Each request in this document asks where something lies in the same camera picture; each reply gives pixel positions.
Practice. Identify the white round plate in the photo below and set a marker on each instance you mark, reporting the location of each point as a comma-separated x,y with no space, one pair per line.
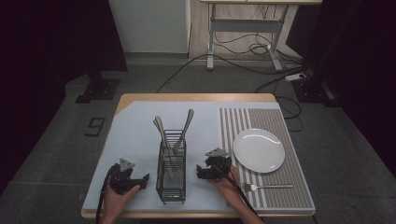
259,151

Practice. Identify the person's right hand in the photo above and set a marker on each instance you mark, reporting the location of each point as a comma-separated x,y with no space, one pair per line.
229,188

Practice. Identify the wooden table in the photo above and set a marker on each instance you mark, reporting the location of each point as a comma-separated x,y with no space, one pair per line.
186,97

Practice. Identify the light blue table mat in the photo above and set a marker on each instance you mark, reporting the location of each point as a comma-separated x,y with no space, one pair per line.
134,137

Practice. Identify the silver knife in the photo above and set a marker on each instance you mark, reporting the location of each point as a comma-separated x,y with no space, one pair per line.
162,132

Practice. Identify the black stand base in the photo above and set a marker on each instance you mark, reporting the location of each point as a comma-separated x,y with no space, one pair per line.
99,90
313,91

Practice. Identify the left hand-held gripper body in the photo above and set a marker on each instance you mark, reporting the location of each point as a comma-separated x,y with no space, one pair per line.
122,181

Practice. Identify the white cabinet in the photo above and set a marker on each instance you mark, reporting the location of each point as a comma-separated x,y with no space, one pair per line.
149,25

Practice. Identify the person's left hand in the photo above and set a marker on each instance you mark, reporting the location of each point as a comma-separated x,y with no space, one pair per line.
115,200

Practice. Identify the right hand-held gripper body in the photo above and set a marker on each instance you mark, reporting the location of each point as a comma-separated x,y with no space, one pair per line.
219,165

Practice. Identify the white power strip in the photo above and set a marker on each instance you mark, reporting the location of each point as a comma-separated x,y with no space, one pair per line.
295,76

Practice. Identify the silver spoon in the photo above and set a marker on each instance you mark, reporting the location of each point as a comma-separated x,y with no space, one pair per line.
160,137

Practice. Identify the grey striped placemat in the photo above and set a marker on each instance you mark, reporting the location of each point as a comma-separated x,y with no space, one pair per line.
289,186

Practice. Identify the grey metal frame desk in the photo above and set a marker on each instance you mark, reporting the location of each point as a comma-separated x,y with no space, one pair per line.
246,25

